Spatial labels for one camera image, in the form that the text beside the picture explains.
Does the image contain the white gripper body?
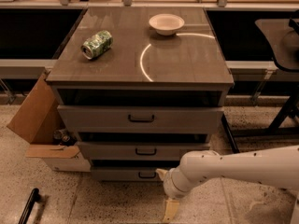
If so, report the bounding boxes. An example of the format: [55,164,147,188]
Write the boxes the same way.
[163,167,193,200]

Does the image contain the cans inside cardboard box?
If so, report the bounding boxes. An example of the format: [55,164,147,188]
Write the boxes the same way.
[53,129,70,143]

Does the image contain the grey drawer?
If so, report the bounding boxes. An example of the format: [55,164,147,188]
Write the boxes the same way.
[58,105,223,134]
[77,142,210,161]
[91,167,160,182]

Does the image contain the green crushed soda can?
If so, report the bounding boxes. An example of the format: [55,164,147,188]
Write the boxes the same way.
[81,30,113,60]

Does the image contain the grey drawer cabinet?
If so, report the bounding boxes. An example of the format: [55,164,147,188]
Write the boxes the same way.
[47,7,234,169]

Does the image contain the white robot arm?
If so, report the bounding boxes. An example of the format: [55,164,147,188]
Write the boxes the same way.
[156,146,299,223]

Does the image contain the open cardboard box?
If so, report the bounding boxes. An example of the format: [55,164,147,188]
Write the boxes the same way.
[7,73,91,172]

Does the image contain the white ceramic bowl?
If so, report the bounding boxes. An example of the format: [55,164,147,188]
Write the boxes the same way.
[149,14,185,35]

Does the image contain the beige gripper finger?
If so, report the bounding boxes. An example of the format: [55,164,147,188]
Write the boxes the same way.
[156,168,168,181]
[163,198,179,223]

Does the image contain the black bar on floor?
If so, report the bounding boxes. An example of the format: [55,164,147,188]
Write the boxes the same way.
[18,188,41,224]

